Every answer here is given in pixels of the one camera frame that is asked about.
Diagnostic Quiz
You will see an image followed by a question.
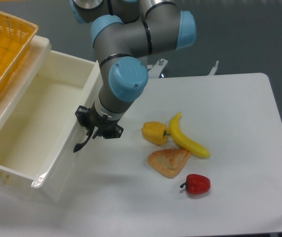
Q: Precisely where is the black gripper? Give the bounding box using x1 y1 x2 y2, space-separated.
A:
75 105 123 139

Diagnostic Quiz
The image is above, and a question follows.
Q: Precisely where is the black top drawer handle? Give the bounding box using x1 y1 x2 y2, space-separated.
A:
73 128 94 153

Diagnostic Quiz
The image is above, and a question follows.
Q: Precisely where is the red bell pepper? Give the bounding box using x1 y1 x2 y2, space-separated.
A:
180 174 211 195

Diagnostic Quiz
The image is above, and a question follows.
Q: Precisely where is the yellow banana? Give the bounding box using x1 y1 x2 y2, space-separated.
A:
168 113 210 159

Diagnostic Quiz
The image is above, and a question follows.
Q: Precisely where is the white plastic drawer cabinet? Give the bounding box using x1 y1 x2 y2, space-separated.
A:
0 36 51 199

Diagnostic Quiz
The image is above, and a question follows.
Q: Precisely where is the brown pastry bread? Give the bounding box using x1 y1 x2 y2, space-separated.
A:
147 149 191 179

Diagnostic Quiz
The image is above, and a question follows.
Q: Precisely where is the yellow bell pepper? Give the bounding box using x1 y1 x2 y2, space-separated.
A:
141 121 170 146

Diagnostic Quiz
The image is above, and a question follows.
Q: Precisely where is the yellow woven basket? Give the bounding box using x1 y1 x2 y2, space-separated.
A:
0 11 39 95

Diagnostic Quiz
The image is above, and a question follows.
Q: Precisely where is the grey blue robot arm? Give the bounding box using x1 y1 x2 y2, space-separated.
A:
70 0 197 139

